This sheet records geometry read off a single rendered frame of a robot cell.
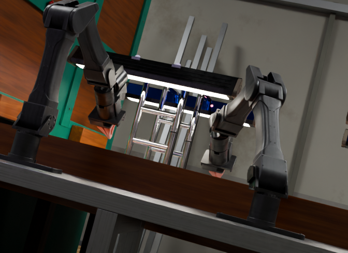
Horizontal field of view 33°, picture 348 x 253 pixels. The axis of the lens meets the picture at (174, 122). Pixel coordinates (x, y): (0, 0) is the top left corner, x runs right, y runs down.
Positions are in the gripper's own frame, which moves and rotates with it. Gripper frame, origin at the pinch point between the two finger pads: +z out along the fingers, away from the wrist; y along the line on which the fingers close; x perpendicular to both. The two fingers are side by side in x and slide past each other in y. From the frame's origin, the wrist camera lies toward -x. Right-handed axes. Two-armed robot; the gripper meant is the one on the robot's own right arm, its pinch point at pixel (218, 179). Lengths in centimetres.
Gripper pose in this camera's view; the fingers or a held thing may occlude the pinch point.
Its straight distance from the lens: 192.6
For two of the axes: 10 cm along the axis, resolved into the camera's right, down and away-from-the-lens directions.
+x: -3.4, 6.0, -7.2
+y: -9.4, -2.0, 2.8
